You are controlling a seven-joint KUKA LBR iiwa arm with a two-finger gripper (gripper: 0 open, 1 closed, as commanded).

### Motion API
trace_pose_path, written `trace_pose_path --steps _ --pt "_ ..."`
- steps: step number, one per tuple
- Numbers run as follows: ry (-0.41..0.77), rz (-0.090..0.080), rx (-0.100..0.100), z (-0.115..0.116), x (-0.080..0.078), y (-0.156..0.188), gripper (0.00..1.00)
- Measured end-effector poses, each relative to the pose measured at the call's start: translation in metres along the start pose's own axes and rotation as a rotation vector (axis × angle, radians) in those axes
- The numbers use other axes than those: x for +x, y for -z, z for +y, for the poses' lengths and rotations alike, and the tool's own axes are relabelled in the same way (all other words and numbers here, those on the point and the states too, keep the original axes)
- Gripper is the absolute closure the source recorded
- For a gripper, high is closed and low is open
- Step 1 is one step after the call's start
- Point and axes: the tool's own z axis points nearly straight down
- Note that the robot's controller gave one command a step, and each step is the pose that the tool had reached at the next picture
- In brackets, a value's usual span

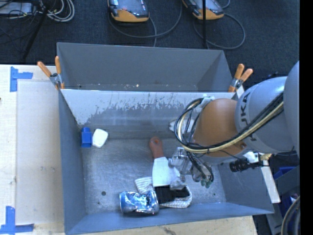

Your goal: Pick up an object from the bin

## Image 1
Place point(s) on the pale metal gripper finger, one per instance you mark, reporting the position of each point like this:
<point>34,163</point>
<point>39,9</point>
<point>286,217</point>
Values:
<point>178,185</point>
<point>176,173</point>

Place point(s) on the black flat block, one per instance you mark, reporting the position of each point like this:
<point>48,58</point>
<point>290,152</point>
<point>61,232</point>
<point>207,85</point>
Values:
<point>168,195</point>

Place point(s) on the white checked cloth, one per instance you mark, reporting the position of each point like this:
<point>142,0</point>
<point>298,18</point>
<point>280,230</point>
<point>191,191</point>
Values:
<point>143,183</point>

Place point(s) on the crushed blue and silver can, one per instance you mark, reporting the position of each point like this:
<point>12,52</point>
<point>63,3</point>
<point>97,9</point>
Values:
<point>138,202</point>

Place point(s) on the white rounded plastic piece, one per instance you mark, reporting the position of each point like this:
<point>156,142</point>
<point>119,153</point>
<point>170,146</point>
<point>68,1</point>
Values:
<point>99,138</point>

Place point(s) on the blue plastic block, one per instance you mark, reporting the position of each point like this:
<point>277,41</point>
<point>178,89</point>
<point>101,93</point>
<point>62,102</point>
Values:
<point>86,138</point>

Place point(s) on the grey metal bin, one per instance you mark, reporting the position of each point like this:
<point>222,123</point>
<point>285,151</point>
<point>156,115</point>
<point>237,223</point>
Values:
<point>137,67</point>

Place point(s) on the black cylinder on white bracket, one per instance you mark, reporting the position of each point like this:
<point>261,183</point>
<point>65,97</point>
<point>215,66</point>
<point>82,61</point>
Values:
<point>238,165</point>

